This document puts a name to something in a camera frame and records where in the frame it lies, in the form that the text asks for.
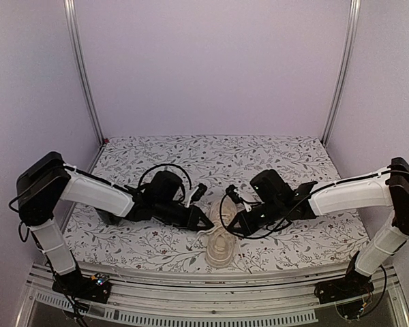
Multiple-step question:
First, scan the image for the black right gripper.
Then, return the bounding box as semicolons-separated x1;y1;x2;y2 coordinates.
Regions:
228;199;284;237

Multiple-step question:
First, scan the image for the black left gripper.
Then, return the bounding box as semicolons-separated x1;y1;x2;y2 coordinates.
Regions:
155;198;214;231

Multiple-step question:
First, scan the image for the white shoelace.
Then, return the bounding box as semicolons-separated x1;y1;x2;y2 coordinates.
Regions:
189;200;253;275

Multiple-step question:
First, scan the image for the white lace sneaker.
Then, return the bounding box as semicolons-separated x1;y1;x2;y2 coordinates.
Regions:
202;198;243;268

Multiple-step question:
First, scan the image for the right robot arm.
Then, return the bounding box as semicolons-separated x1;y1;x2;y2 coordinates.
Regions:
226;157;409;297

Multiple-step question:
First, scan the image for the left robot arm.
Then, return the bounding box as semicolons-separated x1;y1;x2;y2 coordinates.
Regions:
11;151;214;296

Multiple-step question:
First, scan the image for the floral patterned table mat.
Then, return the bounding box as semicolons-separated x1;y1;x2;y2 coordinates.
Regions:
64;136;369;273

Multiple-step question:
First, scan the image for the dark green cup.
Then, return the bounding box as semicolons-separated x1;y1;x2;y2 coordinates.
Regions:
95;208;122;225

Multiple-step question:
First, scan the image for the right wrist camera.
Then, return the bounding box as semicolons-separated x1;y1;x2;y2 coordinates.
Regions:
226;185;252;212

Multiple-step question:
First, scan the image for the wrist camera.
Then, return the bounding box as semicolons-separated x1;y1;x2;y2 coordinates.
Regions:
185;183;207;208
226;185;252;212

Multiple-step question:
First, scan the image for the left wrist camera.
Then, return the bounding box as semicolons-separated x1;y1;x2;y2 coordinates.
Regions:
185;183;207;208

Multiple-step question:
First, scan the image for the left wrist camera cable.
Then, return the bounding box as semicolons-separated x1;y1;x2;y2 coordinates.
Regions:
136;163;194;198

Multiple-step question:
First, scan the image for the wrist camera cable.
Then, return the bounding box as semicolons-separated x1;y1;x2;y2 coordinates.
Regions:
219;190;294;240
136;163;194;198

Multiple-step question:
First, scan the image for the front aluminium rail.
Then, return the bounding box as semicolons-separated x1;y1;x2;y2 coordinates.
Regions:
14;262;409;327

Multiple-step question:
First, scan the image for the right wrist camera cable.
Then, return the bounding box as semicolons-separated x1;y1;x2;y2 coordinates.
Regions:
219;190;294;240

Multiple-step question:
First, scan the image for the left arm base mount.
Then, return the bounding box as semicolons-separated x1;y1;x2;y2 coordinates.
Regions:
52;270;112;304

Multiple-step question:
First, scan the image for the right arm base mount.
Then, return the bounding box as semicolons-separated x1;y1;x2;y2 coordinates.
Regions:
314;275;374;320

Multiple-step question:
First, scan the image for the right aluminium frame post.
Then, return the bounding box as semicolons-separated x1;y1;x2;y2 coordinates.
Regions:
321;0;361;148

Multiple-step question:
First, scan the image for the aluminium frame post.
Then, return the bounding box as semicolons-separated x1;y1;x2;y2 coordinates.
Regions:
321;0;361;148
63;0;105;146

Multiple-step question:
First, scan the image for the left aluminium frame post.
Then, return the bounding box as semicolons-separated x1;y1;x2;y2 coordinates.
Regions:
63;0;105;146

